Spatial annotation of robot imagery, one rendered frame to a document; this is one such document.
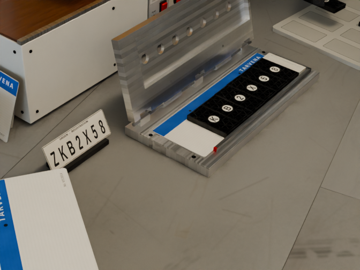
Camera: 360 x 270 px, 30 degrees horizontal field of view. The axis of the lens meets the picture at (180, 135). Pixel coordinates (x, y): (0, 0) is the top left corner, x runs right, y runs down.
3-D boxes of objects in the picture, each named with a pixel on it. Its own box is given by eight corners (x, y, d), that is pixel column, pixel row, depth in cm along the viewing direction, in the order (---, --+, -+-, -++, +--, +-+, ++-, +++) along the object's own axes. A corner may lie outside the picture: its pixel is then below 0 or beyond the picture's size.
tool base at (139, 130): (208, 177, 126) (209, 163, 124) (124, 134, 136) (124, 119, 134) (317, 80, 155) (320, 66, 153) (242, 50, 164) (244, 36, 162)
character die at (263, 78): (276, 96, 145) (277, 91, 145) (238, 79, 150) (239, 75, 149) (287, 86, 148) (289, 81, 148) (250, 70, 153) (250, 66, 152)
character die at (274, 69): (287, 85, 148) (288, 81, 148) (249, 70, 153) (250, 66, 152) (298, 76, 152) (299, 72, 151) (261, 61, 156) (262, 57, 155)
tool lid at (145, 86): (118, 40, 124) (110, 39, 125) (136, 129, 133) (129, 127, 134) (246, -33, 152) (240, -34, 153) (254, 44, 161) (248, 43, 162)
